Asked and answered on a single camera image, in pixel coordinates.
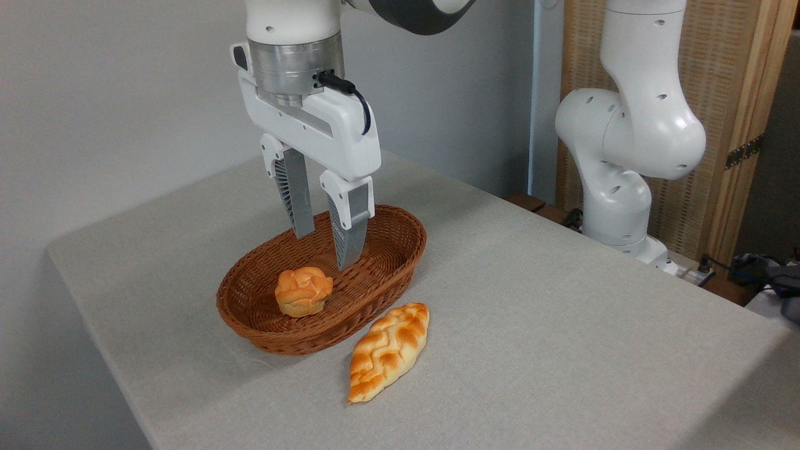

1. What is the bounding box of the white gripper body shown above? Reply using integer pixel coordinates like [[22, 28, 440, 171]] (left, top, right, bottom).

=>
[[230, 42, 383, 183]]

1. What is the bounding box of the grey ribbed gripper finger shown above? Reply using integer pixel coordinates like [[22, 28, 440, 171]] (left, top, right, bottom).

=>
[[319, 169, 376, 272], [259, 132, 316, 241]]

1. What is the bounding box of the braided golden bread loaf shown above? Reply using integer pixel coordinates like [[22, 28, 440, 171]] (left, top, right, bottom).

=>
[[346, 302, 431, 406]]

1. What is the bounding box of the brown wicker oval basket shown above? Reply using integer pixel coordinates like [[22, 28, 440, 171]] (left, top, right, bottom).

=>
[[216, 204, 429, 357]]

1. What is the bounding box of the orange muffin bread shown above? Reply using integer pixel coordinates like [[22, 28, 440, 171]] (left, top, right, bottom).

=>
[[274, 266, 334, 319]]

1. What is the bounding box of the grey tablecloth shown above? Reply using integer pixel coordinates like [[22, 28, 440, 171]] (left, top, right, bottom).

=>
[[46, 149, 800, 450]]

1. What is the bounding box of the wooden rattan folding screen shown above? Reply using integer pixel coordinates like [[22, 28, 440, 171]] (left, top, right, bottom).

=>
[[555, 0, 800, 271]]

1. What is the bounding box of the dark metal screen hinge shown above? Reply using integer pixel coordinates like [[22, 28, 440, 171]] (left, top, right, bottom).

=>
[[724, 134, 765, 171]]

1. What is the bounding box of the dark grey bundle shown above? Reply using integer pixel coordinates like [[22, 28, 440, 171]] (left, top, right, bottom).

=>
[[730, 249, 800, 324]]

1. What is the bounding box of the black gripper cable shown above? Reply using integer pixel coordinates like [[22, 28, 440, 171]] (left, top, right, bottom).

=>
[[316, 70, 373, 137]]

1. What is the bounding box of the white wall conduit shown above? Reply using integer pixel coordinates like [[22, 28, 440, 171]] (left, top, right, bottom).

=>
[[526, 0, 542, 196]]

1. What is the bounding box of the black power cable with plug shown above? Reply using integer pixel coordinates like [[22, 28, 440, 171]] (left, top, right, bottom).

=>
[[696, 252, 800, 289]]

